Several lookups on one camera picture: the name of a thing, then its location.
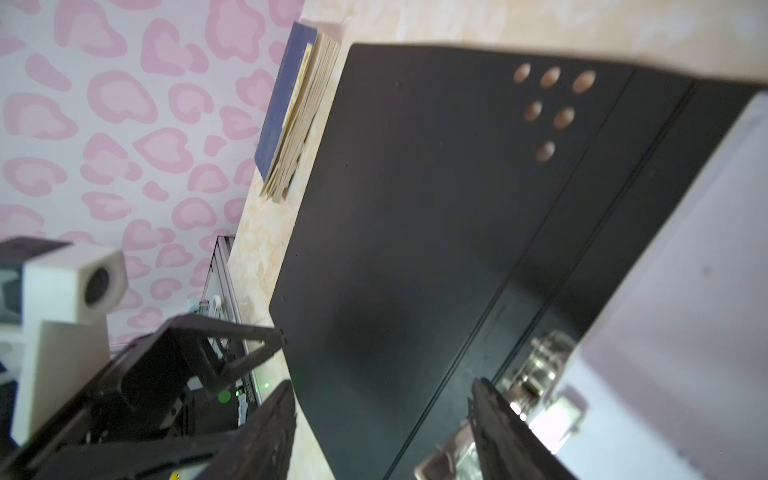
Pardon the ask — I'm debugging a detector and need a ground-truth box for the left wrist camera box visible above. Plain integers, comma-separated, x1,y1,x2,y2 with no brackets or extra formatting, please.
1,236,128,445

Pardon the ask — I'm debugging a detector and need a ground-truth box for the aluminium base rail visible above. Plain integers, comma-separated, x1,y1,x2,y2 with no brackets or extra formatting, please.
199,235,262,407

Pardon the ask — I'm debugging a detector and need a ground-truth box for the text sheet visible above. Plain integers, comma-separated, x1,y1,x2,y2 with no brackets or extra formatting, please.
530,93,767,479

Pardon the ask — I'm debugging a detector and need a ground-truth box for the blue paperback book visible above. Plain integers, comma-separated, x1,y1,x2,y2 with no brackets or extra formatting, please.
254,22,340,203

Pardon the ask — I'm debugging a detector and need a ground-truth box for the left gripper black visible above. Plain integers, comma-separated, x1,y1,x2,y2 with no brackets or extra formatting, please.
1,314,286,479

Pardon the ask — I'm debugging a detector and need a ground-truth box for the orange and black folder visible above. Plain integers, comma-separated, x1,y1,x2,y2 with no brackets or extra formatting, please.
269,43,766,479

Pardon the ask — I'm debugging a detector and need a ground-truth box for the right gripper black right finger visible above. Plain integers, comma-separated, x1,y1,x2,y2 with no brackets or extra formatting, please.
469,378,575,480

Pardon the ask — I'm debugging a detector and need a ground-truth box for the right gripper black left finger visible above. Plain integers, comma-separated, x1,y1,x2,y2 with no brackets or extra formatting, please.
197,380,297,480

